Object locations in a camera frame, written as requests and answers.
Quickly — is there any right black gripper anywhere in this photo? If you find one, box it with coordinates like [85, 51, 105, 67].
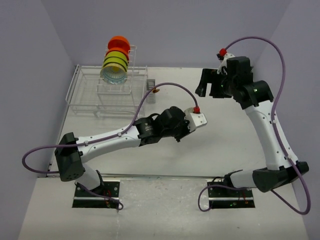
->
[195, 68, 238, 99]

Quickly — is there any blue sun patterned bowl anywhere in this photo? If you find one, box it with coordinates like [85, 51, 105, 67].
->
[100, 65, 127, 85]

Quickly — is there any orange bowl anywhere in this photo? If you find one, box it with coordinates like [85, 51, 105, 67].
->
[107, 35, 131, 56]
[104, 47, 129, 62]

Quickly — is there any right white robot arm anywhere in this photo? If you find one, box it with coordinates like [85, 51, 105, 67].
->
[195, 56, 309, 197]

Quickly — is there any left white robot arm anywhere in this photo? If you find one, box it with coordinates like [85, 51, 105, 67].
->
[54, 106, 191, 197]

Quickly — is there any gold spoon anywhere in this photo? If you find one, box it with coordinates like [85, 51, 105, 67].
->
[151, 88, 160, 94]

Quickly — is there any grey cutlery holder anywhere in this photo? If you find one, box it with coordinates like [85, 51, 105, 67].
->
[146, 79, 156, 104]

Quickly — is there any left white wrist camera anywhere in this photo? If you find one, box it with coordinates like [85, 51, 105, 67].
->
[184, 106, 208, 133]

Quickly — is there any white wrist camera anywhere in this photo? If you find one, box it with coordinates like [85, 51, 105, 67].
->
[216, 48, 235, 75]
[184, 106, 208, 133]

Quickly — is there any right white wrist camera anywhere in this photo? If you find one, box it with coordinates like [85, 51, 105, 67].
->
[216, 48, 235, 75]

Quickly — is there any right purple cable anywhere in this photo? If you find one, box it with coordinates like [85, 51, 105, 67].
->
[197, 36, 311, 215]

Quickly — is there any purple cable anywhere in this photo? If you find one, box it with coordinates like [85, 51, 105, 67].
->
[197, 36, 311, 215]
[21, 82, 201, 211]

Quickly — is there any white wire dish rack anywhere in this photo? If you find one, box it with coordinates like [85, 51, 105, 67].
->
[65, 45, 148, 118]

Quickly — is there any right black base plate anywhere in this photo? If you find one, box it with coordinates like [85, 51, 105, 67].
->
[207, 187, 256, 209]

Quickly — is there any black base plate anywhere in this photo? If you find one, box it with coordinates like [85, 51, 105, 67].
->
[207, 187, 256, 209]
[72, 180, 120, 209]

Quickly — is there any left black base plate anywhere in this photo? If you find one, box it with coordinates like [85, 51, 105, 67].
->
[72, 180, 120, 209]

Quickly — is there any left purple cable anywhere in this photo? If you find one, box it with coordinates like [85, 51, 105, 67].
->
[21, 82, 201, 211]

